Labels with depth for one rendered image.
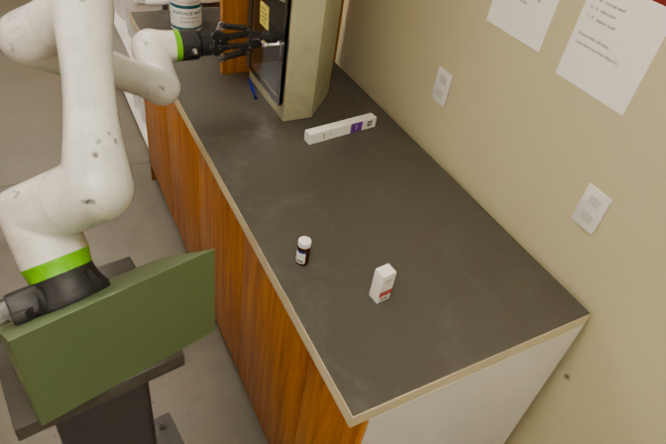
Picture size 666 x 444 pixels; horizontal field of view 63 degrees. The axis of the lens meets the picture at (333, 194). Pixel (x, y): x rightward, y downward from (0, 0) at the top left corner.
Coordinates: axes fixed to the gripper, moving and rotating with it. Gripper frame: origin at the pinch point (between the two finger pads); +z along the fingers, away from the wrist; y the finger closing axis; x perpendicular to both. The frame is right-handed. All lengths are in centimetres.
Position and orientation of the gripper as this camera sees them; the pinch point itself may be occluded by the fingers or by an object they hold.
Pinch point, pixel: (260, 39)
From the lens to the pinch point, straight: 185.8
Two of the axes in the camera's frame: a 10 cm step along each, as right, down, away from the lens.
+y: 1.1, -8.0, -5.9
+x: -4.7, -5.7, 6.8
